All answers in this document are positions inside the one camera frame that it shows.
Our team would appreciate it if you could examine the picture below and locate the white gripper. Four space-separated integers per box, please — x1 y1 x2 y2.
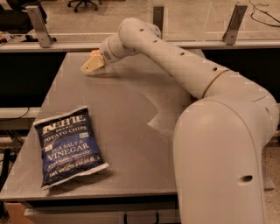
80 33 137 74

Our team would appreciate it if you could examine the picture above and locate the orange fruit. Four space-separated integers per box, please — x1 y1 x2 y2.
90 50 101 56

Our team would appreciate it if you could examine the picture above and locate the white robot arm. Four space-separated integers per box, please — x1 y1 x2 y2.
81 17 279 224

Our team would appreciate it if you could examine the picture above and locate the blue Kettle chip bag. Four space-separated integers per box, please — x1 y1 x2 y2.
33 106 109 189

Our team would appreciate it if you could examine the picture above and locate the black office chair base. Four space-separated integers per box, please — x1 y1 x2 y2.
67 0 103 13

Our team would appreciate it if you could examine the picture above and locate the left metal bracket post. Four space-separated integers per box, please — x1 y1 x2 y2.
26 5 53 48

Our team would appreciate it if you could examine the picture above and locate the metal bracket post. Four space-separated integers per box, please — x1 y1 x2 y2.
222 3 248 46
26 5 53 48
153 6 165 32

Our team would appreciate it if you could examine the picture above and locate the middle metal bracket post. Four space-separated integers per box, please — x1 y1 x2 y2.
153 6 165 32

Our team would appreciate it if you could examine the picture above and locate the right metal bracket post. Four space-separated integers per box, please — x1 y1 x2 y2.
222 3 248 46

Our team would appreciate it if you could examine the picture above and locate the metal rail behind table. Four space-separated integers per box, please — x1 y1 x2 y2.
0 40 280 53

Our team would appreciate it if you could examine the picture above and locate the black cable on floor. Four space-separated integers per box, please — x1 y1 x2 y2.
248 0 280 29

